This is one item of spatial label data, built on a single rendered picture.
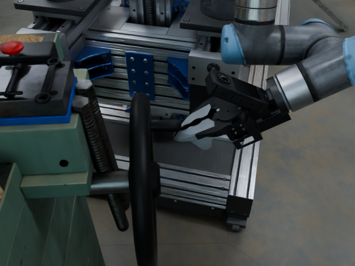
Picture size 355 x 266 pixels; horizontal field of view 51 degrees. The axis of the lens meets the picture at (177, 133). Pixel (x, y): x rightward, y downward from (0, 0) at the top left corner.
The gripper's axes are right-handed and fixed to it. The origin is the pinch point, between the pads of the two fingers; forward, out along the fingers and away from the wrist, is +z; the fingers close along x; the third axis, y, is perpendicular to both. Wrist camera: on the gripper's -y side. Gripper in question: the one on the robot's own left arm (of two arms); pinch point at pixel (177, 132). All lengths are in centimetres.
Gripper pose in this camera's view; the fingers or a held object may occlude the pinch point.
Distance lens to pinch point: 70.0
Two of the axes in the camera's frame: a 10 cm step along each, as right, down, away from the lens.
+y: 5.0, 6.0, 6.3
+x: -0.7, -6.9, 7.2
